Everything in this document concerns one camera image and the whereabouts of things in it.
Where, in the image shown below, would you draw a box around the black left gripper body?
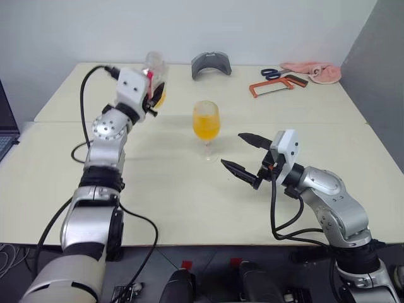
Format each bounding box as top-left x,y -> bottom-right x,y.
143,91 -> 160,119

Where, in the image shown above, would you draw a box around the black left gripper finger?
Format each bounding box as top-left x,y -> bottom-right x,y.
151,81 -> 167,107

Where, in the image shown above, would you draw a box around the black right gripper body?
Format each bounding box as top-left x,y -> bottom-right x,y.
259,148 -> 284,184

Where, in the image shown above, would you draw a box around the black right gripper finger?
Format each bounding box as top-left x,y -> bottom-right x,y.
238,132 -> 273,151
220,158 -> 263,191

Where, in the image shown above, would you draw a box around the clear bottle with orange drink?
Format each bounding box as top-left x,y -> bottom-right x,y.
141,50 -> 169,108

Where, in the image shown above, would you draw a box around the clear wine glass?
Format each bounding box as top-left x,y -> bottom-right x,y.
192,100 -> 221,163

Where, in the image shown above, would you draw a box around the orange hacksaw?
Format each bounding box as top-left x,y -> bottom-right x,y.
248,74 -> 309,100

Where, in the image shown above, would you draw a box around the grey curved plastic cover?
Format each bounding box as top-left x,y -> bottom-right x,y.
191,50 -> 233,81

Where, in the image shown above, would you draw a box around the pink towel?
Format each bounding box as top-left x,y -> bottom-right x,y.
280,61 -> 343,85

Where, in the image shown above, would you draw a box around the dark rounded shape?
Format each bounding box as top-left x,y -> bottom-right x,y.
159,267 -> 197,303
238,261 -> 279,303

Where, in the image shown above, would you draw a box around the grey partition panel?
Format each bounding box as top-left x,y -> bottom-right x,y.
339,0 -> 404,175

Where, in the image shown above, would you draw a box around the dark laptop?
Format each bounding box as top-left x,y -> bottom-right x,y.
0,78 -> 21,163

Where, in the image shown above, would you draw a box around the small black device box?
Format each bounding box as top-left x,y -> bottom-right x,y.
112,282 -> 145,303

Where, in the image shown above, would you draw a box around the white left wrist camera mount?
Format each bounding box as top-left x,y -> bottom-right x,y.
114,67 -> 153,122

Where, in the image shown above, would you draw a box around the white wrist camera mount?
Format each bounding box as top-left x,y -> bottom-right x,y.
270,128 -> 299,186
114,67 -> 153,122

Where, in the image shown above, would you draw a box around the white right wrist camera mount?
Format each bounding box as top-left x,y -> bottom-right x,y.
270,128 -> 299,186

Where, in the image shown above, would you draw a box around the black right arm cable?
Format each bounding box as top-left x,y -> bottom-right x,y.
269,172 -> 332,246

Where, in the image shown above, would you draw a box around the blue handled scissors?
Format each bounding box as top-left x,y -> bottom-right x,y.
261,67 -> 293,81

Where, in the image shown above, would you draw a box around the white cable bundle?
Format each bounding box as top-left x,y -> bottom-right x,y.
0,242 -> 20,271

